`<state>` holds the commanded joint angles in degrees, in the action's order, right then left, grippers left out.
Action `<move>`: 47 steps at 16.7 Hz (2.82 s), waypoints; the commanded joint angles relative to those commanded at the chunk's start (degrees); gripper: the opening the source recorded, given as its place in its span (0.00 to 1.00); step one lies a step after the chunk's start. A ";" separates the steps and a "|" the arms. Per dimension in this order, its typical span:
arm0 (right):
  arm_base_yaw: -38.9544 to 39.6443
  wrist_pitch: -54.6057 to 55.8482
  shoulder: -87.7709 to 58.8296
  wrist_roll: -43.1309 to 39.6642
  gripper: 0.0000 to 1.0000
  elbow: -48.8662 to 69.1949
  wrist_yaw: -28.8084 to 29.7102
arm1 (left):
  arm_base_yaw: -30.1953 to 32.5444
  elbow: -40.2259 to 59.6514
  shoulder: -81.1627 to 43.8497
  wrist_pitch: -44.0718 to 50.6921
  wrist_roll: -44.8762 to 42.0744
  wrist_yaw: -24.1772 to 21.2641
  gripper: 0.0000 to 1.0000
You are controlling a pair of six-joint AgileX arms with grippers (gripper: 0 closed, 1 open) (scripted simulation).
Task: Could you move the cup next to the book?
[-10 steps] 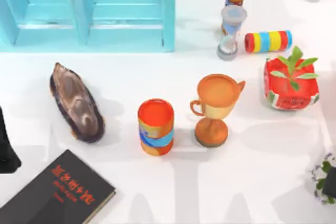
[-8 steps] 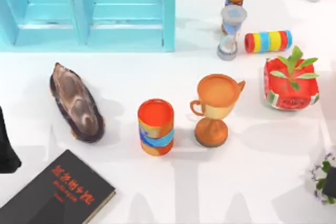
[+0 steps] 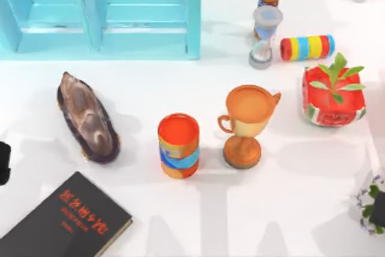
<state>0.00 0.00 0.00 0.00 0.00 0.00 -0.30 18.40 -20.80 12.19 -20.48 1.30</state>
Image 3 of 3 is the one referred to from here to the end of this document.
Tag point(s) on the orange and blue can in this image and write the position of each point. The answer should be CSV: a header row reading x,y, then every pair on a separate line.
x,y
179,145

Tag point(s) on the orange trophy cup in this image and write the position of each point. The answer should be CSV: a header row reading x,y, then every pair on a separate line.
x,y
248,115

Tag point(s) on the grey hourglass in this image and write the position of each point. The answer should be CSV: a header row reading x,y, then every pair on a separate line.
x,y
264,37

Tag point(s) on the light blue rack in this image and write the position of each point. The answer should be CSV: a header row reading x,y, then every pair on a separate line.
x,y
144,13

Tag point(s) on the red watermelon plant pot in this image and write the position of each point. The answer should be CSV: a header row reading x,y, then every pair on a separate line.
x,y
334,100

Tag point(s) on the black book red lettering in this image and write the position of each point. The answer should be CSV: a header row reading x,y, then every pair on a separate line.
x,y
66,218

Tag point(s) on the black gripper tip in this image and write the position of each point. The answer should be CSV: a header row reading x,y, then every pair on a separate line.
x,y
4,163

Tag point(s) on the purple flower plant black pot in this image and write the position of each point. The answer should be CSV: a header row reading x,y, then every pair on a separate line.
x,y
374,206

